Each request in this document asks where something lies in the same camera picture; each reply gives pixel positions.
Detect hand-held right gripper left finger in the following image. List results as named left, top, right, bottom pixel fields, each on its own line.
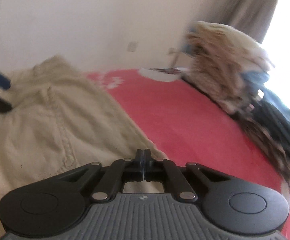
left=60, top=149, right=145, bottom=203

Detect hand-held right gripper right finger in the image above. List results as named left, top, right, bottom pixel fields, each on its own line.
left=144, top=149, right=229, bottom=202

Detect beige pants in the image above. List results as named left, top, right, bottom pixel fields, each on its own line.
left=0, top=55, right=170, bottom=203

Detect cream folded clothes pile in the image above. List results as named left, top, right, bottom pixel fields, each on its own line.
left=182, top=21, right=276, bottom=116

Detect pink floral blanket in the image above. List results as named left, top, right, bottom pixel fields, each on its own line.
left=84, top=67, right=290, bottom=240

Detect light blue folded garment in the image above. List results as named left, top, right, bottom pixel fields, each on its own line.
left=240, top=70, right=271, bottom=93

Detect beige curtain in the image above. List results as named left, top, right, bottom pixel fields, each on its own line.
left=224, top=0, right=283, bottom=45

